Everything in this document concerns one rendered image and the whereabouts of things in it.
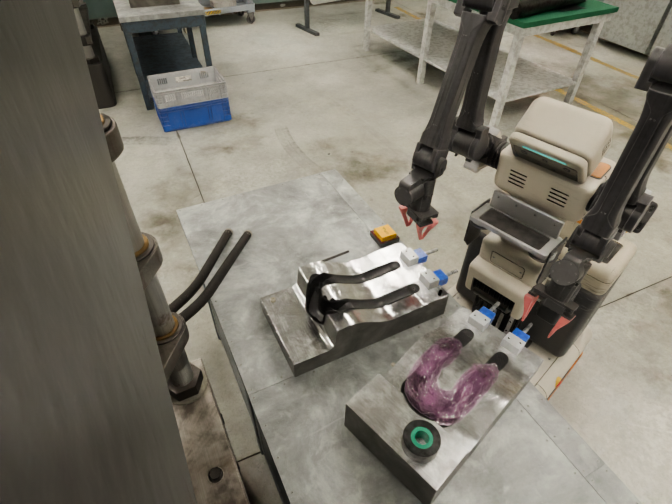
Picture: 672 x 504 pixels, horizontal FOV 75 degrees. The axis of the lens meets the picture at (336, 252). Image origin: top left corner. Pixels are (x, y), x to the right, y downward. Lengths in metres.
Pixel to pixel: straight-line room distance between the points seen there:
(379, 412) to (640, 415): 1.65
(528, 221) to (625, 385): 1.35
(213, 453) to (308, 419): 0.24
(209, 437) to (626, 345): 2.16
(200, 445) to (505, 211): 1.07
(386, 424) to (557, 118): 0.86
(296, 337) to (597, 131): 0.92
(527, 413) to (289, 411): 0.61
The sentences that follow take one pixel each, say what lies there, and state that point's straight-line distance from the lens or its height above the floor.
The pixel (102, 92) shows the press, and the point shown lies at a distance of 4.79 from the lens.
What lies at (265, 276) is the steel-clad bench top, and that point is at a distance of 1.48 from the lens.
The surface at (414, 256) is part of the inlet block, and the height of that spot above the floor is 0.92.
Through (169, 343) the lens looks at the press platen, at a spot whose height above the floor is 1.04.
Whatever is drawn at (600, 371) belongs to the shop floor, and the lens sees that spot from 2.57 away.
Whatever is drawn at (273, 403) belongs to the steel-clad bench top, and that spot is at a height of 0.80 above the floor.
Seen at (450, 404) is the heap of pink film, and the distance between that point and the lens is 1.12.
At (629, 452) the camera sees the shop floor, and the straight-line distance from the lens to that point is 2.39.
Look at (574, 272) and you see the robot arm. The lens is 1.06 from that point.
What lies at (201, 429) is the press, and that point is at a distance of 1.22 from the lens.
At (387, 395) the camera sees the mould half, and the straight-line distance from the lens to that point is 1.09.
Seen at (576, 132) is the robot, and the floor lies 1.35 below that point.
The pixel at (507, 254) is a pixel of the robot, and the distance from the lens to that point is 1.54.
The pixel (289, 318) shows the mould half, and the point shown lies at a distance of 1.28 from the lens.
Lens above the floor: 1.86
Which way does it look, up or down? 43 degrees down
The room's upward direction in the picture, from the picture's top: 1 degrees clockwise
